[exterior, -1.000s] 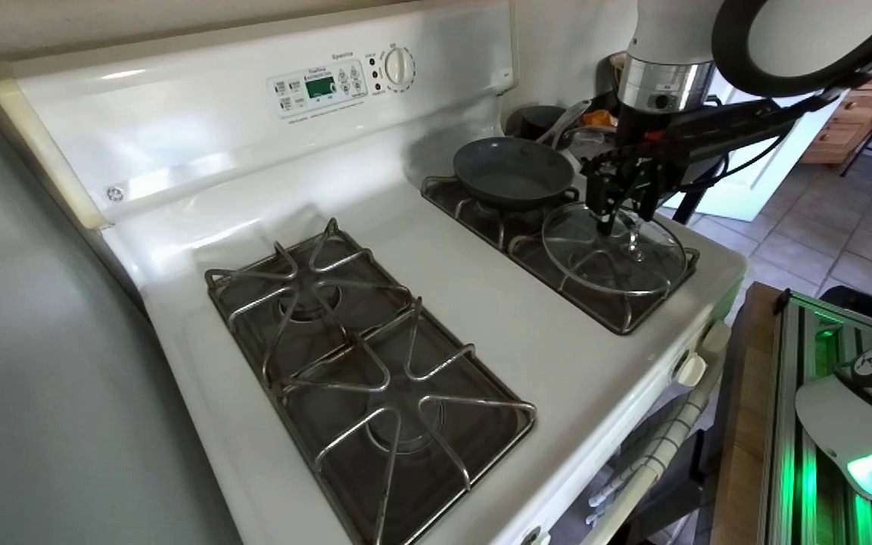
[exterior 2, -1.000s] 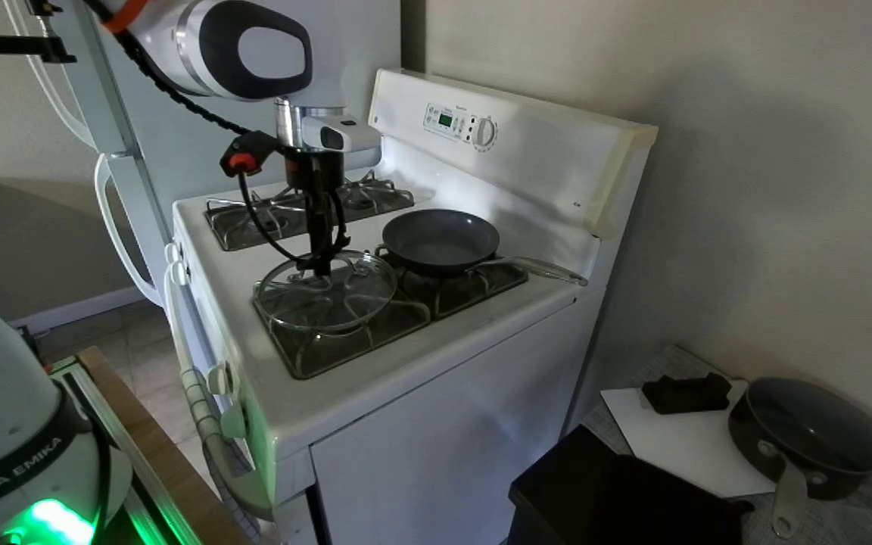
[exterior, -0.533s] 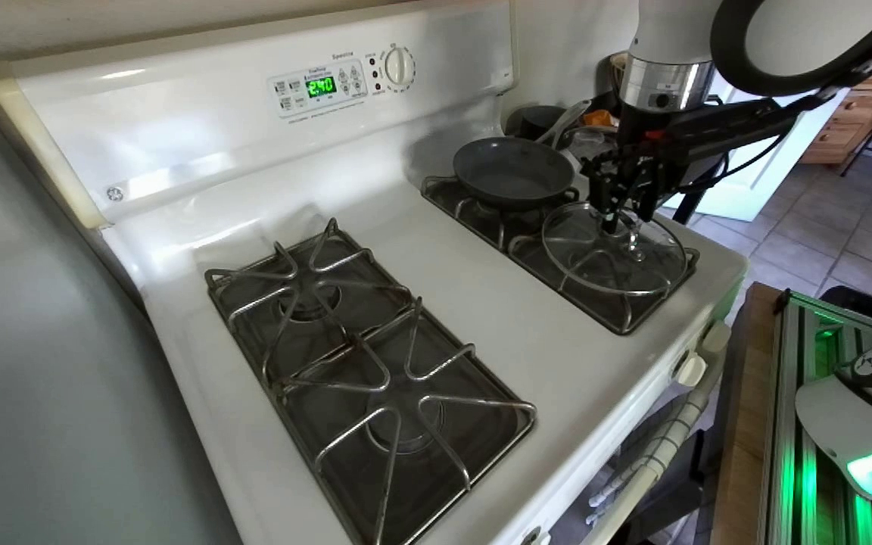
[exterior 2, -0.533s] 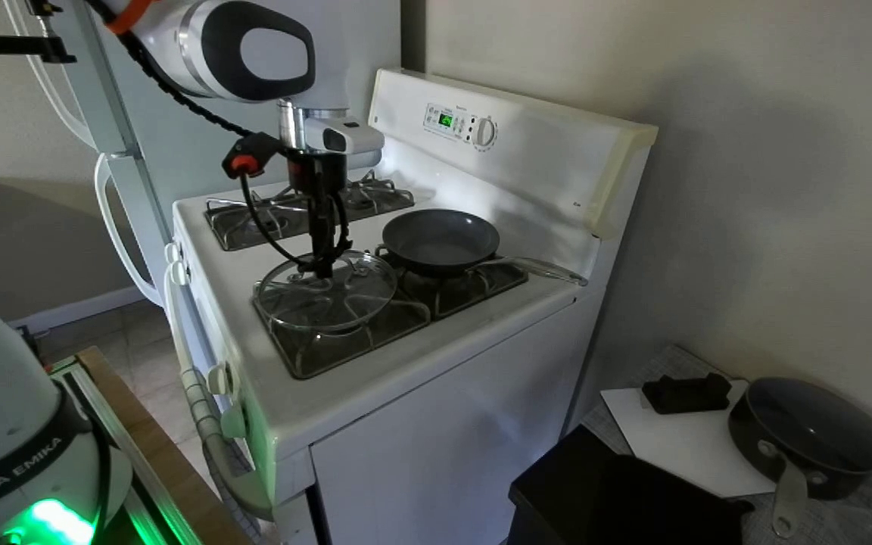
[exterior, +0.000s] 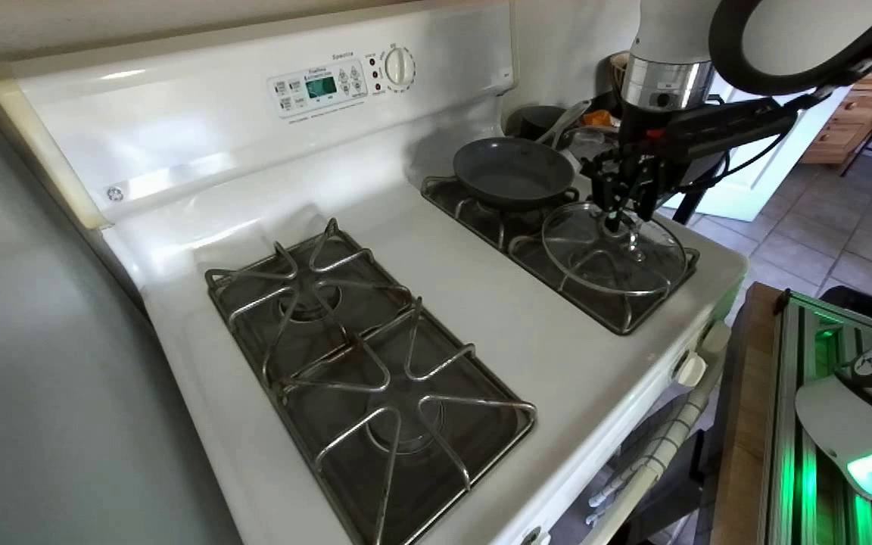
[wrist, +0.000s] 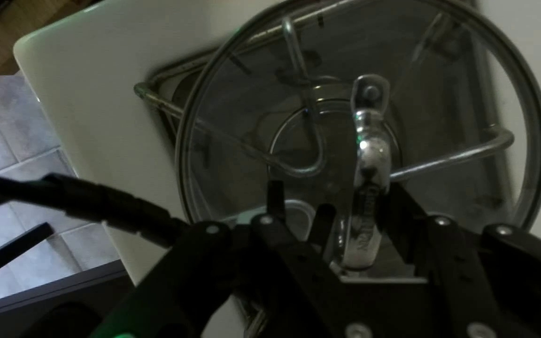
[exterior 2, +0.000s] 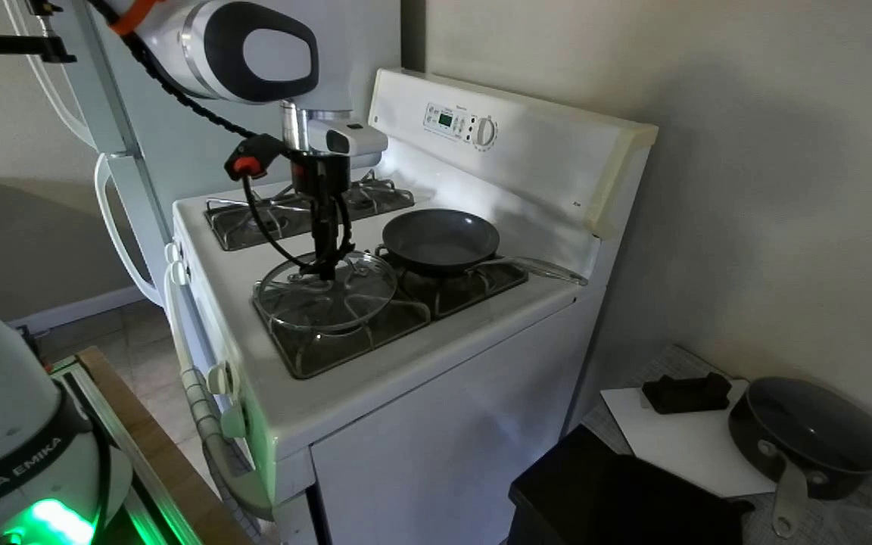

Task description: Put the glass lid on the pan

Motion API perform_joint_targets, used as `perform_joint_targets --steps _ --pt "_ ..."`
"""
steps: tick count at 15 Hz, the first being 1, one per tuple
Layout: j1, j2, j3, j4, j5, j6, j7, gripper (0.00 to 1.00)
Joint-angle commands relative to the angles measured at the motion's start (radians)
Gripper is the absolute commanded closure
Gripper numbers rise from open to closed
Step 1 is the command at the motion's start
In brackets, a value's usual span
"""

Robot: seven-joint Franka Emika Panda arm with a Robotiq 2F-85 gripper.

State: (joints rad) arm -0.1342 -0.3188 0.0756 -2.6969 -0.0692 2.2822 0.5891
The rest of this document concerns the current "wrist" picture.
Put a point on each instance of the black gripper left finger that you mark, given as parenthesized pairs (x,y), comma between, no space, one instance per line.
(221,283)

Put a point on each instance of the black burner grate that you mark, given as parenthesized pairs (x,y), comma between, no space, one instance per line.
(159,101)

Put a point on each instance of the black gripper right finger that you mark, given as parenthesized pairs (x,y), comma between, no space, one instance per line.
(489,283)

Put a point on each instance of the glass lid with metal knob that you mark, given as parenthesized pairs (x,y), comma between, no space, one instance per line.
(446,95)

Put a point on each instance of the white gas stove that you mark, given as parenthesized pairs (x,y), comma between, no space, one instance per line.
(95,125)

